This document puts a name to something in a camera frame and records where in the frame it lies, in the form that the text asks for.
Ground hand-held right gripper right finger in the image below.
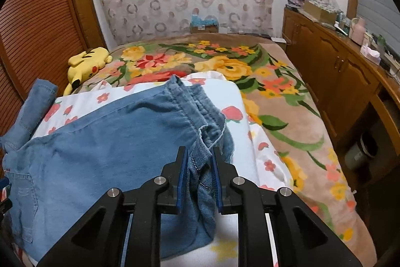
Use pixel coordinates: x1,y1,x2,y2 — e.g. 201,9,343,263
212,146,363,267

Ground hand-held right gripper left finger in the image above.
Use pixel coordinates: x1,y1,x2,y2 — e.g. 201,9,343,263
37,146,190,267

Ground blue denim pants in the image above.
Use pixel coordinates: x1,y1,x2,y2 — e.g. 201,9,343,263
0,75,235,259
14,78,59,145

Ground white strawberry flower sheet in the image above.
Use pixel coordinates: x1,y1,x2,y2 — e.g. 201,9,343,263
22,71,296,267

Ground brown floral blanket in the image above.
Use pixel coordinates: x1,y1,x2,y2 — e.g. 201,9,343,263
75,32,377,264

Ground grey trash bin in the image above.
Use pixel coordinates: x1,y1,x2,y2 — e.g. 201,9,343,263
345,132,379,170

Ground small cardboard box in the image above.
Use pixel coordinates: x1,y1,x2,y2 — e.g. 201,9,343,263
189,22,219,34

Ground yellow plush toy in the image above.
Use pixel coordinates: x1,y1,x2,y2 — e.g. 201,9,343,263
63,47,113,96

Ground wooden sideboard cabinet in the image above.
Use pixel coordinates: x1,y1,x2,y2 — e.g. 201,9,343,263
283,4,400,158

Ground pink tissue box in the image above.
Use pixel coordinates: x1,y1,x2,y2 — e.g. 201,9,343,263
360,43,382,64

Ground cardboard tray of small jars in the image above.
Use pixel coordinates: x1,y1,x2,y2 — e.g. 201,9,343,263
303,0,340,24

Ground wooden louvered wardrobe door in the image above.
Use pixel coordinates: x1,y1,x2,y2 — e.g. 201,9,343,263
0,0,108,142

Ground pink thermos jug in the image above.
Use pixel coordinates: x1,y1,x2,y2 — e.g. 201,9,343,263
349,18,366,45

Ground grey window blind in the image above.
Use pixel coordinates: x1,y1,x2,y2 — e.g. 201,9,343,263
356,0,400,49

